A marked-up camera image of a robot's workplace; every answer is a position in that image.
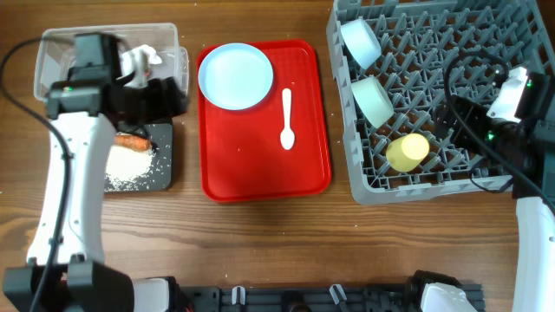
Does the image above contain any orange carrot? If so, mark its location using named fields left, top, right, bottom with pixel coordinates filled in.
left=114, top=134, right=152, bottom=152

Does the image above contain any white napkin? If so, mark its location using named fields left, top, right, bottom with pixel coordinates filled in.
left=120, top=44, right=162, bottom=88

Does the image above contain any white rice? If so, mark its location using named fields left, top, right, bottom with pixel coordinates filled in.
left=104, top=146, right=173, bottom=192

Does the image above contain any yellow plastic cup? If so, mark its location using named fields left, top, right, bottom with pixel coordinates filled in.
left=386, top=133, right=429, bottom=172

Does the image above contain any green bowl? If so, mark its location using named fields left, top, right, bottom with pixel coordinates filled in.
left=351, top=76, right=394, bottom=128

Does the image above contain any large light blue plate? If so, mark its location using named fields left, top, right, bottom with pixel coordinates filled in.
left=198, top=42, right=274, bottom=111

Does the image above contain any light blue bowl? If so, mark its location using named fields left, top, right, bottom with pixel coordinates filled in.
left=340, top=19, right=382, bottom=69

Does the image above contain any white plastic spoon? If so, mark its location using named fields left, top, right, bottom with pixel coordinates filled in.
left=280, top=88, right=295, bottom=150

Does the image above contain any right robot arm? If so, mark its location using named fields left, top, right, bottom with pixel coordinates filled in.
left=439, top=71, right=554, bottom=311

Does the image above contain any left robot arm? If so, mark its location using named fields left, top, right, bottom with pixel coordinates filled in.
left=3, top=32, right=193, bottom=311

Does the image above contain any black plastic tray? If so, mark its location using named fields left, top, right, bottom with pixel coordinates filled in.
left=104, top=122, right=173, bottom=193

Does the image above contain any clear plastic bin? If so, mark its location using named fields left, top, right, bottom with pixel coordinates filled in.
left=34, top=23, right=188, bottom=114

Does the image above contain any red serving tray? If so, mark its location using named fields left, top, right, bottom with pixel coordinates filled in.
left=198, top=40, right=331, bottom=203

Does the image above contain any left black cable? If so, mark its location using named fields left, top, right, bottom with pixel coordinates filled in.
left=0, top=36, right=75, bottom=312

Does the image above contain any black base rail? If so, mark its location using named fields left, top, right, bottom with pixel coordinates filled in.
left=173, top=283, right=485, bottom=312

